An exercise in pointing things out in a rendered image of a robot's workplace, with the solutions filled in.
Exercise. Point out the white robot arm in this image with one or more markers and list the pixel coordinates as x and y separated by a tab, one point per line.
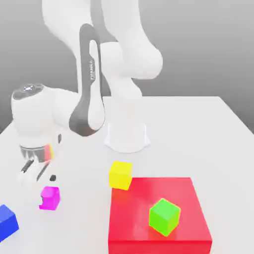
127	59

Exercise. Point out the small green cube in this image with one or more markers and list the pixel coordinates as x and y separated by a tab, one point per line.
163	217

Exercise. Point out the small magenta cube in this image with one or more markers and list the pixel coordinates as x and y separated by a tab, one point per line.
50	199

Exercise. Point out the large red box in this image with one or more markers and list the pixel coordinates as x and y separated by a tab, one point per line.
135	218

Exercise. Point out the small blue cube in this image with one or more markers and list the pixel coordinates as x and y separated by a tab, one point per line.
7	223

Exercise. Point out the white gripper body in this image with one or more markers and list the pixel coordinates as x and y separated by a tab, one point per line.
42	178

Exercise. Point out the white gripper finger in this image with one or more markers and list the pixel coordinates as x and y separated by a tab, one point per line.
41	200

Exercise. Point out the small yellow cube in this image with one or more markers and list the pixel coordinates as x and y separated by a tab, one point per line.
120	175

